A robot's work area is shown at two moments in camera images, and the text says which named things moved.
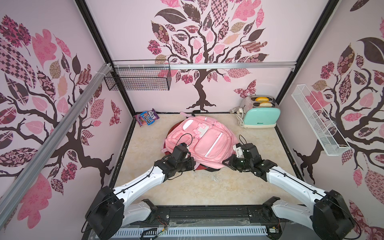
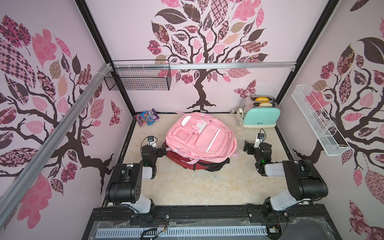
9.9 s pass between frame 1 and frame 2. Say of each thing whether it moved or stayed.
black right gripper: moved
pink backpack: stayed
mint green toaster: stayed
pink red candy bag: stayed
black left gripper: moved
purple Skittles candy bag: stayed
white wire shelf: stayed
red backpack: moved
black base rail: stayed
